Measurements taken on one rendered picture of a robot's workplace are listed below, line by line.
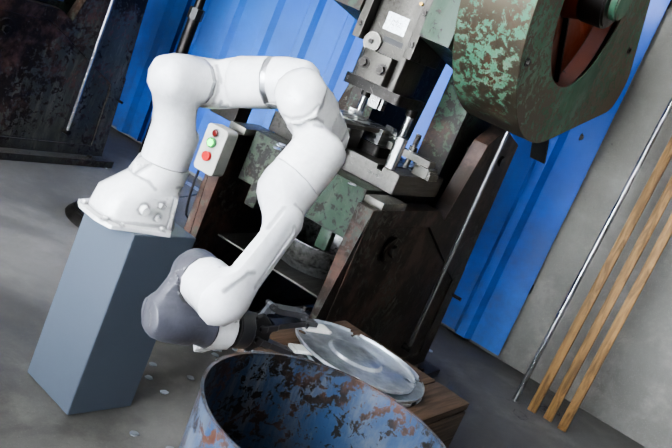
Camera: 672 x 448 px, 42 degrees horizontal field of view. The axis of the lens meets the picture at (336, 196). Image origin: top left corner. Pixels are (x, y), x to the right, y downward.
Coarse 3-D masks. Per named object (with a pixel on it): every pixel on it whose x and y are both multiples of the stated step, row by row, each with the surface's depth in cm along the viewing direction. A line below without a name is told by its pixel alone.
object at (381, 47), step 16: (384, 0) 243; (400, 0) 240; (416, 0) 238; (384, 16) 243; (400, 16) 240; (416, 16) 238; (384, 32) 242; (400, 32) 240; (368, 48) 241; (384, 48) 242; (400, 48) 240; (368, 64) 241; (384, 64) 239; (400, 64) 240; (416, 64) 244; (368, 80) 245; (384, 80) 239; (400, 80) 241; (416, 80) 249
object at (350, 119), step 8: (344, 112) 245; (352, 120) 237; (360, 120) 242; (352, 128) 232; (360, 128) 236; (368, 128) 240; (376, 128) 244; (352, 136) 239; (360, 136) 242; (352, 144) 241
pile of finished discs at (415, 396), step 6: (354, 336) 205; (312, 360) 182; (318, 360) 184; (402, 360) 202; (408, 366) 200; (414, 372) 198; (420, 384) 194; (414, 390) 189; (420, 390) 191; (390, 396) 181; (396, 396) 182; (402, 396) 184; (408, 396) 185; (414, 396) 186; (420, 396) 187; (402, 402) 180; (408, 402) 181; (414, 402) 185
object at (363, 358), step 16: (320, 320) 200; (304, 336) 186; (320, 336) 191; (336, 336) 196; (320, 352) 182; (336, 352) 185; (352, 352) 189; (368, 352) 194; (384, 352) 201; (336, 368) 176; (352, 368) 182; (368, 368) 184; (384, 368) 191; (400, 368) 196; (384, 384) 181; (400, 384) 186
